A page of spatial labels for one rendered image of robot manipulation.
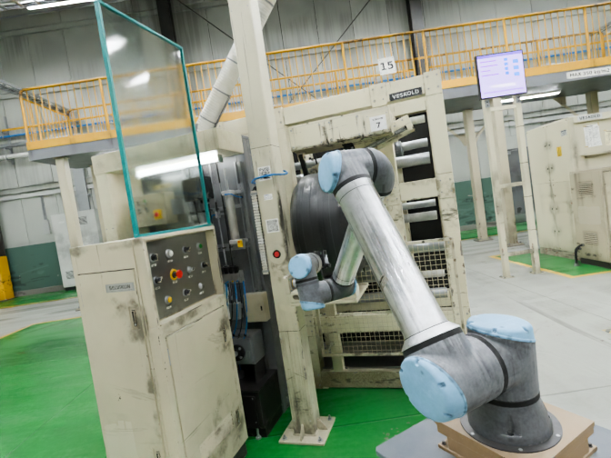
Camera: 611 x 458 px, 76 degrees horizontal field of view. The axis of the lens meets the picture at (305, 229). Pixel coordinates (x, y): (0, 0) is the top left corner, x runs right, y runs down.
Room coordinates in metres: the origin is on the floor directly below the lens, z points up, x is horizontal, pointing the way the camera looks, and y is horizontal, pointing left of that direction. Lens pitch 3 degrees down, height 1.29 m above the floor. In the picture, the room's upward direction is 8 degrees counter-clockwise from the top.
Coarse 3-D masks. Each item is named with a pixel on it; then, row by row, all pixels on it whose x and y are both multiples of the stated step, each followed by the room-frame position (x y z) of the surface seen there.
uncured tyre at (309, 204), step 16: (304, 176) 2.08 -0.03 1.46; (304, 192) 1.93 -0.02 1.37; (320, 192) 1.89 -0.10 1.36; (304, 208) 1.88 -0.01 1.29; (320, 208) 1.85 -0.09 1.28; (336, 208) 1.83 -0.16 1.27; (304, 224) 1.87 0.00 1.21; (320, 224) 1.84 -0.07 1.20; (336, 224) 1.82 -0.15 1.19; (304, 240) 1.87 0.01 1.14; (320, 240) 1.85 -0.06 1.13; (336, 240) 1.83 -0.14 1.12; (336, 256) 1.86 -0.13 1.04
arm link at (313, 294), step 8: (304, 280) 1.45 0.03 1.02; (312, 280) 1.46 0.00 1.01; (296, 288) 1.48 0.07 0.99; (304, 288) 1.45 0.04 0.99; (312, 288) 1.45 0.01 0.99; (320, 288) 1.46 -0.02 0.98; (328, 288) 1.47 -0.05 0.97; (304, 296) 1.45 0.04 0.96; (312, 296) 1.44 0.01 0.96; (320, 296) 1.45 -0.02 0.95; (328, 296) 1.47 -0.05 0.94; (304, 304) 1.45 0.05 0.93; (312, 304) 1.44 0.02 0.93; (320, 304) 1.44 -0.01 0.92
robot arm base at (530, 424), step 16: (528, 400) 0.88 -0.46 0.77; (480, 416) 0.92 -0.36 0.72; (496, 416) 0.89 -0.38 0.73; (512, 416) 0.88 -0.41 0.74; (528, 416) 0.87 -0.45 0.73; (544, 416) 0.89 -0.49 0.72; (480, 432) 0.92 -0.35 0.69; (496, 432) 0.88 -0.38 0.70; (512, 432) 0.88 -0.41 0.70; (528, 432) 0.86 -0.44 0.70; (544, 432) 0.87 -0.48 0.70
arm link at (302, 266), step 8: (296, 256) 1.47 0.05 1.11; (304, 256) 1.46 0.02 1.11; (312, 256) 1.52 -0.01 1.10; (288, 264) 1.47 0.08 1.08; (296, 264) 1.46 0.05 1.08; (304, 264) 1.45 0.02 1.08; (312, 264) 1.47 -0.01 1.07; (296, 272) 1.45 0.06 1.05; (304, 272) 1.44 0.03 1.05; (312, 272) 1.47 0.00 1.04; (296, 280) 1.47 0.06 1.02
